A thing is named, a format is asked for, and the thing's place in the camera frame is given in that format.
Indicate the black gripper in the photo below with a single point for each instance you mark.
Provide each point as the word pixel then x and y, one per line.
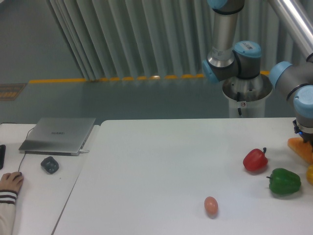
pixel 306 133

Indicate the orange triangular bread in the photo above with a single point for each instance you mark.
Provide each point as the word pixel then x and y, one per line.
pixel 303 149

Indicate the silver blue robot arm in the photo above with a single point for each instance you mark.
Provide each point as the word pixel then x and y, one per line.
pixel 291 78

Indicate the white striped sleeve forearm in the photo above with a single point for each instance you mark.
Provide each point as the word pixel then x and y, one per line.
pixel 7 211

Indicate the person's bare hand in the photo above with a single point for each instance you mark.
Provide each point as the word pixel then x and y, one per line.
pixel 10 182

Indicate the yellow bell pepper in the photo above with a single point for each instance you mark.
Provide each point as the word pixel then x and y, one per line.
pixel 309 174

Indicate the green bell pepper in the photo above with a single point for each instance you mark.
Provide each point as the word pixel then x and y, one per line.
pixel 283 182

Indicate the red bell pepper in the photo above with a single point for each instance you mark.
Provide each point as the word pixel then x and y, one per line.
pixel 255 160

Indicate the brown egg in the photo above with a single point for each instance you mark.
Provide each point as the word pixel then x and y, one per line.
pixel 211 205

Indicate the silver closed laptop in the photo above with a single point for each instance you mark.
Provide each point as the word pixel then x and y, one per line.
pixel 58 136

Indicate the dark grey earbuds case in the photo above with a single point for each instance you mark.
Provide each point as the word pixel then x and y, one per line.
pixel 50 165

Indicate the black phone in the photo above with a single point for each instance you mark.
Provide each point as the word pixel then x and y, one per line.
pixel 2 155

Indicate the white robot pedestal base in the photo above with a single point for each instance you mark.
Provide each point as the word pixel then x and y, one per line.
pixel 247 98

